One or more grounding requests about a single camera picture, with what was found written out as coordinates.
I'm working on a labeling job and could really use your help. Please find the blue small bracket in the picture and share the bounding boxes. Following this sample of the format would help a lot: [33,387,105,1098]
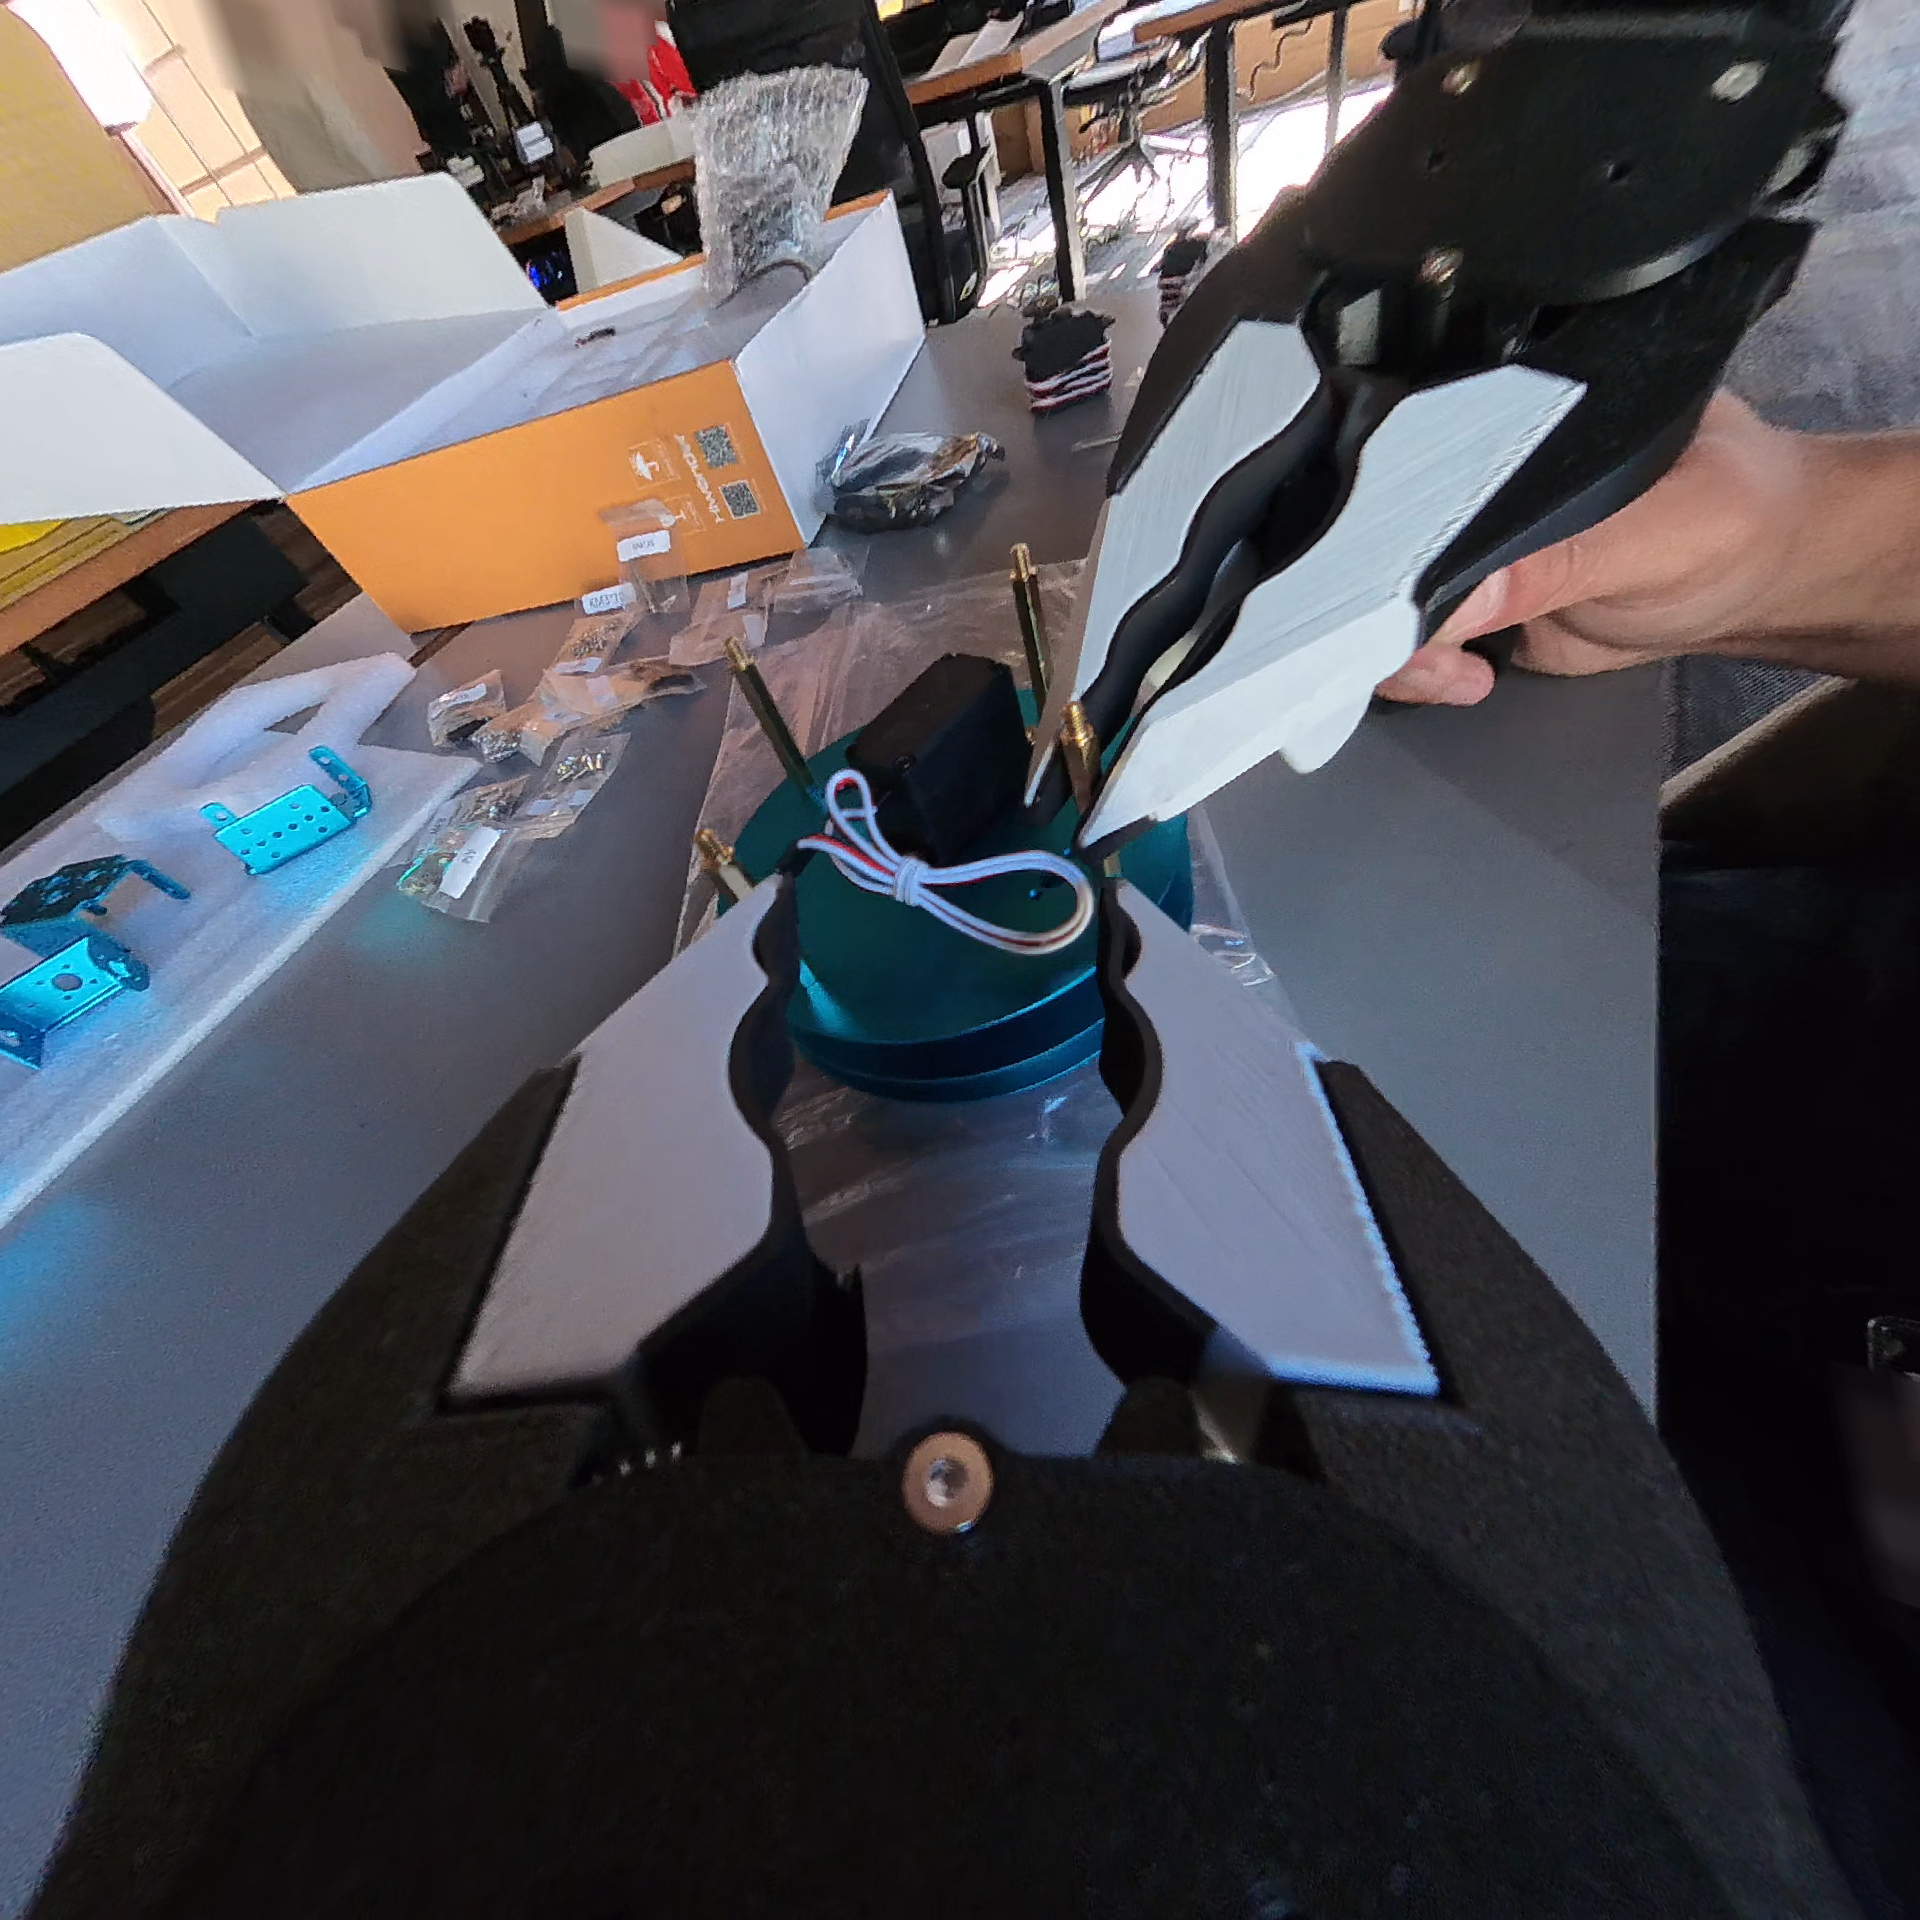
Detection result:
[0,930,152,1069]

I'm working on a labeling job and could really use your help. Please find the blue long U bracket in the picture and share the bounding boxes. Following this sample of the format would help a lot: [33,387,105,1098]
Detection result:
[199,745,375,876]

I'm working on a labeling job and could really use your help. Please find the blue multi-hole bracket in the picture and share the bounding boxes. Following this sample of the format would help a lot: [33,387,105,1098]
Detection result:
[0,856,193,940]

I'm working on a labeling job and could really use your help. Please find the black antistatic bag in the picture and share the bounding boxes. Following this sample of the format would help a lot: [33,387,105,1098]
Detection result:
[816,429,1003,533]

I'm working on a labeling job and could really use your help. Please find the person's dark trousers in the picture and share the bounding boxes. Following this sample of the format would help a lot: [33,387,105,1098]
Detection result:
[1656,660,1920,1920]

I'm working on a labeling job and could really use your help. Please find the large clear plastic bag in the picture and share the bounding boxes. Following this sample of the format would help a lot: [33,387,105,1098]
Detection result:
[674,555,1278,1466]

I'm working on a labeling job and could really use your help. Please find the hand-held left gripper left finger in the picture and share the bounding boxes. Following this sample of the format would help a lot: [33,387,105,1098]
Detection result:
[446,879,827,1409]

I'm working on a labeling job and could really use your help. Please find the wooden-edged office desk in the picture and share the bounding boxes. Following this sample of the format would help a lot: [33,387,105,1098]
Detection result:
[899,0,1145,301]
[1131,0,1426,242]

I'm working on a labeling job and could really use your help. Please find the white foam sheet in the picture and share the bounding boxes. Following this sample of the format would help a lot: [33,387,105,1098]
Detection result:
[0,704,483,1226]

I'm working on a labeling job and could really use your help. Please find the orange cardboard box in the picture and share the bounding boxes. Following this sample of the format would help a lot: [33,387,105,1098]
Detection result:
[0,172,928,636]

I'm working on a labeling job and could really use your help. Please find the black office chair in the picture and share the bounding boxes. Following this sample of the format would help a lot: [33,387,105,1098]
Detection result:
[666,0,976,324]

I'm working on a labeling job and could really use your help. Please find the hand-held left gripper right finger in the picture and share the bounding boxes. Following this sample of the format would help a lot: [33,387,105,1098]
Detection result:
[1093,882,1447,1396]

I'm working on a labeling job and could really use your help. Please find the grey desk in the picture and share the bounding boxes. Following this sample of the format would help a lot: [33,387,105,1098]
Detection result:
[0,276,1853,1920]

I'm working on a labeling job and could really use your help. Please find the white foam cutout piece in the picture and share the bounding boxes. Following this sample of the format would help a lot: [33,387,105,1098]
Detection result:
[96,656,418,841]

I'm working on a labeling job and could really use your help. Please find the bubble wrap bag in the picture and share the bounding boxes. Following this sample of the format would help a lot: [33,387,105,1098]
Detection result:
[691,66,873,301]

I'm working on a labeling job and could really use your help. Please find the person's right hand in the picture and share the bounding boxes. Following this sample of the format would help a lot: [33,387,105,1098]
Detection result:
[1374,392,1808,711]

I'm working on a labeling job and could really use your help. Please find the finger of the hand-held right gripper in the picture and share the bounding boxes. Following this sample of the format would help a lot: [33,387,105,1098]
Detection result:
[1075,369,1592,856]
[1023,319,1328,816]

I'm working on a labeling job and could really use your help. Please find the blue round base assembly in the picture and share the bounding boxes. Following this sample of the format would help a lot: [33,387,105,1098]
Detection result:
[691,544,1199,1106]

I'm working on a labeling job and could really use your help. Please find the white foam box insert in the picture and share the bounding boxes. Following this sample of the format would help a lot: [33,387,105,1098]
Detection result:
[181,264,767,489]

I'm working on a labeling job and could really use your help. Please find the pile of small screw bags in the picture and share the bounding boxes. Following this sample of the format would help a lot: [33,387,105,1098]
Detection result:
[393,503,869,922]

